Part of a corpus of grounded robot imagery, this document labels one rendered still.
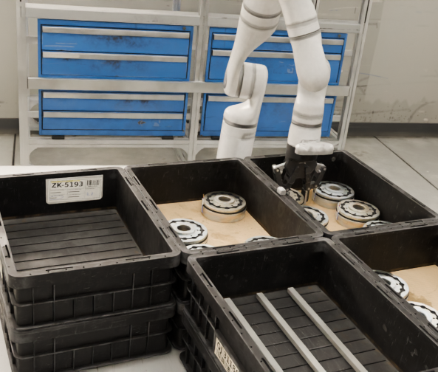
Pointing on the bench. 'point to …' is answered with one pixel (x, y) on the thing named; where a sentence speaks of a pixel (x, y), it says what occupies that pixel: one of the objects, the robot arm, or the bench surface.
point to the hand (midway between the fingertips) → (294, 197)
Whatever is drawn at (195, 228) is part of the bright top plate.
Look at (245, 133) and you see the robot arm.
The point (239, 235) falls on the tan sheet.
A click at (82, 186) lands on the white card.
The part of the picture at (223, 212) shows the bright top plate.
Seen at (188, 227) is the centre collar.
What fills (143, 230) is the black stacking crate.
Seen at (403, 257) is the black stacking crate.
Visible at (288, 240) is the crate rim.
